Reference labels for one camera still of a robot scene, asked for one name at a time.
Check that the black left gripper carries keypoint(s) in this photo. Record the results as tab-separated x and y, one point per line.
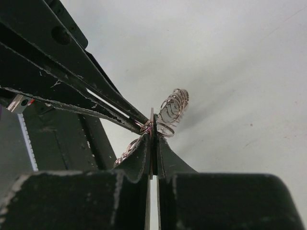
43	56

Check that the grey slotted cable duct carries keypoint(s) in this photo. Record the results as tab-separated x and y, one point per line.
27	142

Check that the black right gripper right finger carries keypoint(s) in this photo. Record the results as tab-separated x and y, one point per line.
191	200

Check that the large metal keyring blue handle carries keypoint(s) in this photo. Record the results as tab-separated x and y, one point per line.
170	114

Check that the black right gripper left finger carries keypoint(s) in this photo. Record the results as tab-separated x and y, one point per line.
116	199

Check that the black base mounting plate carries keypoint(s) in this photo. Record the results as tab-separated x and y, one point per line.
62	140

